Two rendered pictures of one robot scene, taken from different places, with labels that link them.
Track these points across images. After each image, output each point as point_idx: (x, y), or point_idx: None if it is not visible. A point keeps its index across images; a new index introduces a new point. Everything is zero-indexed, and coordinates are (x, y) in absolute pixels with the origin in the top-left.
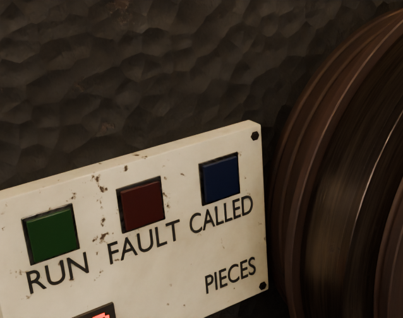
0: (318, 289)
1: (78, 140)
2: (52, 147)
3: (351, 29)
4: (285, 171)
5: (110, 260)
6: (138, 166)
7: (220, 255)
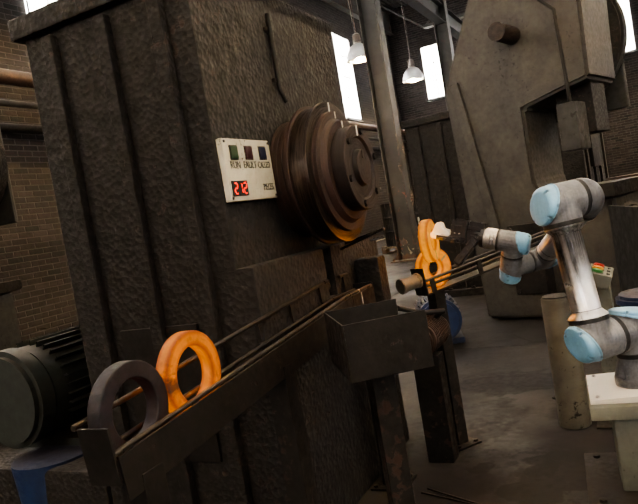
0: (298, 174)
1: (231, 132)
2: (227, 132)
3: (279, 124)
4: (275, 157)
5: (244, 166)
6: (246, 141)
7: (265, 178)
